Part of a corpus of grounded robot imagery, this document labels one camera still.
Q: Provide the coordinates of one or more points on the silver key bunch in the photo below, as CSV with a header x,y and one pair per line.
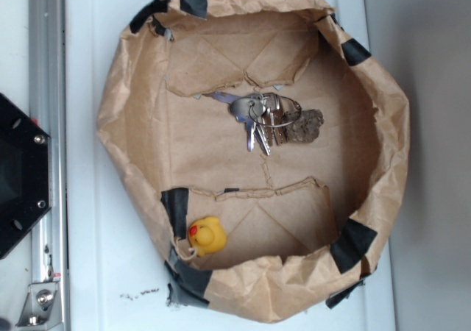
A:
x,y
257,112

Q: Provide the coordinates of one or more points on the brown paper bag bin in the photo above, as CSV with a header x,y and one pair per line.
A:
x,y
303,224

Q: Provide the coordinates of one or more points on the brown rough rock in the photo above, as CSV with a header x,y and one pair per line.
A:
x,y
303,127

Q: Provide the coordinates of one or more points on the yellow rubber duck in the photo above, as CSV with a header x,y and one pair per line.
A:
x,y
207,236

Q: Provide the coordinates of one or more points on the aluminium frame rail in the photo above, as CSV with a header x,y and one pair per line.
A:
x,y
47,105

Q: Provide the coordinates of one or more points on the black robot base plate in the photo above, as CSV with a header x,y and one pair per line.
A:
x,y
24,175

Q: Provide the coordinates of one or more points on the silver corner bracket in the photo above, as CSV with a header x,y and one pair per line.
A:
x,y
41,310

